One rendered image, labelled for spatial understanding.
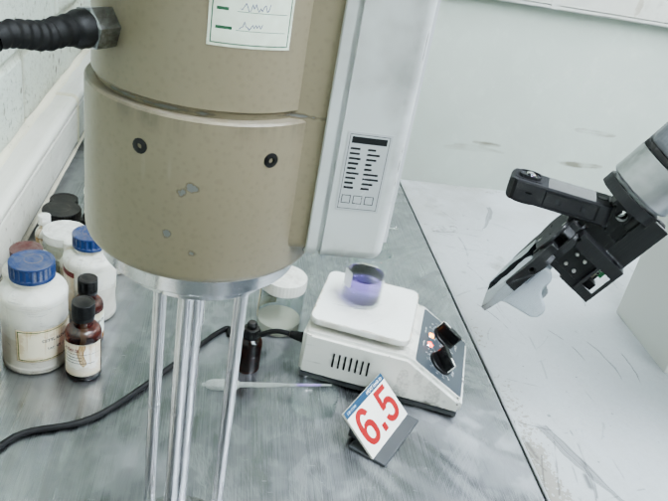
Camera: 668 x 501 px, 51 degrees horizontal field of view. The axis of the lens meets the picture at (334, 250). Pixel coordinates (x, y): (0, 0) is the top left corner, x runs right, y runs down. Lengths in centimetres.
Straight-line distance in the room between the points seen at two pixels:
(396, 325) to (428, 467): 17
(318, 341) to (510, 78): 165
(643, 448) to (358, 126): 74
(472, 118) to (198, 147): 212
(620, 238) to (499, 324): 30
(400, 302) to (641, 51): 177
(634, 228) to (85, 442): 62
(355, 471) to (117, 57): 58
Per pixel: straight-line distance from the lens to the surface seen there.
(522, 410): 92
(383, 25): 27
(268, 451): 77
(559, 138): 249
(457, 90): 231
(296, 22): 26
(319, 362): 84
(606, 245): 83
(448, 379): 86
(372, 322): 83
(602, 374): 105
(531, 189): 80
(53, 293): 81
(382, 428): 81
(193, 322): 36
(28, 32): 25
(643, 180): 79
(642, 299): 116
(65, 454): 77
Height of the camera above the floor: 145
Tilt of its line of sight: 28 degrees down
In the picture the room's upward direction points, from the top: 11 degrees clockwise
